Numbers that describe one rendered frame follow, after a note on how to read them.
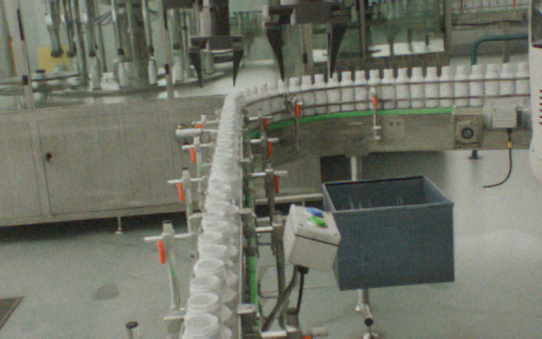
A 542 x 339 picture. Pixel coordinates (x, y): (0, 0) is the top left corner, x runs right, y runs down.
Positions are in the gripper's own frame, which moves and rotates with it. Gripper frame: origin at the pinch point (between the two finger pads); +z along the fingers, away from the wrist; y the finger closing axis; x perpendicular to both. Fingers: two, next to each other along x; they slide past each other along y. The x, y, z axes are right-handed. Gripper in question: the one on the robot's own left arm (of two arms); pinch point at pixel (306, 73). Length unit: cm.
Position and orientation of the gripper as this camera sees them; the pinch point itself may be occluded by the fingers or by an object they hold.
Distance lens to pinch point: 99.3
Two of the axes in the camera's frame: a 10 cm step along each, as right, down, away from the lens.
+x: -0.3, -2.1, 9.8
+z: 0.7, 9.7, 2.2
